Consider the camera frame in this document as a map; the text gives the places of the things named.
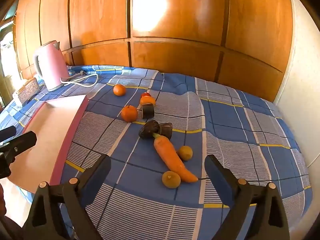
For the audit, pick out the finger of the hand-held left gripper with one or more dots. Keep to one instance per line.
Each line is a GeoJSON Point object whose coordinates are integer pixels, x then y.
{"type": "Point", "coordinates": [23, 141]}
{"type": "Point", "coordinates": [7, 133]}

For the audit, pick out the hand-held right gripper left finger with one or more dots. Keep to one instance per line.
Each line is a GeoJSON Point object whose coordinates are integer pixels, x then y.
{"type": "Point", "coordinates": [100, 173]}

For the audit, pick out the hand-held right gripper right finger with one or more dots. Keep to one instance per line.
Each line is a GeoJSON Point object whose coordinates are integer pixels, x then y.
{"type": "Point", "coordinates": [217, 177]}

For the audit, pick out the pink-rimmed cardboard tray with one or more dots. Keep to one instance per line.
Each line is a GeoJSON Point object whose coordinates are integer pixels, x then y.
{"type": "Point", "coordinates": [50, 135]}

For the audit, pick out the yellow-green lime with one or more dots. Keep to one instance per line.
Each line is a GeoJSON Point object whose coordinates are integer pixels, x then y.
{"type": "Point", "coordinates": [171, 179]}
{"type": "Point", "coordinates": [185, 153]}

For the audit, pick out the orange carrot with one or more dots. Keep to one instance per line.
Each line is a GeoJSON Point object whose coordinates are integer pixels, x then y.
{"type": "Point", "coordinates": [170, 157]}

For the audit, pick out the dark brown wrinkled fruit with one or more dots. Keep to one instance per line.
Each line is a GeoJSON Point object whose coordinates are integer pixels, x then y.
{"type": "Point", "coordinates": [147, 130]}

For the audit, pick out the orange mandarin with stem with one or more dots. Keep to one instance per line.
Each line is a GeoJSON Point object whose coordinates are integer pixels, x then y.
{"type": "Point", "coordinates": [129, 113]}

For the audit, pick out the dark eggplant piece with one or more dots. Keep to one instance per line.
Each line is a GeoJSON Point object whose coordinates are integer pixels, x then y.
{"type": "Point", "coordinates": [165, 130]}

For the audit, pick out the red tomato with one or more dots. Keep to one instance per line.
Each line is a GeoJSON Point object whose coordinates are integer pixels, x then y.
{"type": "Point", "coordinates": [145, 94]}

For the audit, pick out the silver embossed tissue box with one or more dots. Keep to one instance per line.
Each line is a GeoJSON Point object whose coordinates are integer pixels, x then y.
{"type": "Point", "coordinates": [28, 91]}

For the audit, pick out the blue checked tablecloth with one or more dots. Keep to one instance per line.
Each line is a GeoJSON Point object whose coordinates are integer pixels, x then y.
{"type": "Point", "coordinates": [225, 120]}

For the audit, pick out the wooden glazed door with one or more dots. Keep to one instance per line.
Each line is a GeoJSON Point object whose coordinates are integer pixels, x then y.
{"type": "Point", "coordinates": [5, 55]}

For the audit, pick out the dark eggplant slice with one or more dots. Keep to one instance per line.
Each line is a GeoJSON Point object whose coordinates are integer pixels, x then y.
{"type": "Point", "coordinates": [148, 112]}

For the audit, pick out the pink electric kettle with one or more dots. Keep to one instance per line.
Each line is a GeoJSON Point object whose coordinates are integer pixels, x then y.
{"type": "Point", "coordinates": [52, 65]}

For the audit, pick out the small orange fruit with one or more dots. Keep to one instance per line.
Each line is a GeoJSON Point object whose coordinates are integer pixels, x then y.
{"type": "Point", "coordinates": [147, 100]}

